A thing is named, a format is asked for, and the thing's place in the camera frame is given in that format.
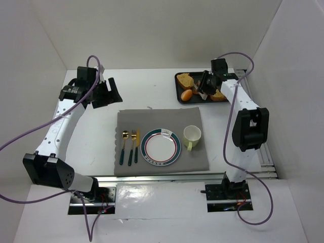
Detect aluminium front rail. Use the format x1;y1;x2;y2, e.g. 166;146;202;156
96;173;223;183

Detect gold spoon green handle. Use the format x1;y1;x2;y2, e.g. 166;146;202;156
119;130;130;165

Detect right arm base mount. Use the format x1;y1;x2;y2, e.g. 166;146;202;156
200;181;253;213

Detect black baking tray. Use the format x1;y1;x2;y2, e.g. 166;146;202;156
175;71;228;104

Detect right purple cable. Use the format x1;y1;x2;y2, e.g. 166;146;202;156
217;52;274;226

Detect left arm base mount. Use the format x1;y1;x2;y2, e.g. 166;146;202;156
68;184;117;215

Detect gold fork green handle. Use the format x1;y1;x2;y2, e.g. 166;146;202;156
128;130;137;167

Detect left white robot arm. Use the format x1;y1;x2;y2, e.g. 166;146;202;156
23;66;122;199

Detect metal tongs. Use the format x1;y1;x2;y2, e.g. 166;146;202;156
192;81;208;100

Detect light green mug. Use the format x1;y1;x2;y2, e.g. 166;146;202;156
183;125;201;151

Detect gold knife green handle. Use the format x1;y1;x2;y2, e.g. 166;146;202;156
134;128;140;163

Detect large bread slice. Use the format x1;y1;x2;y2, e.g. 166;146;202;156
176;73;194;90

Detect white plate green red rim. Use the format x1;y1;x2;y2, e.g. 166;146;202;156
140;129;181;167

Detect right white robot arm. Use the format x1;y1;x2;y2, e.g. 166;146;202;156
196;58;269;184

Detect small round bun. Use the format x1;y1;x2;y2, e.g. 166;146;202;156
180;89;193;102

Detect bread slice front right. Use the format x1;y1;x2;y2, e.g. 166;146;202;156
209;89;227;102

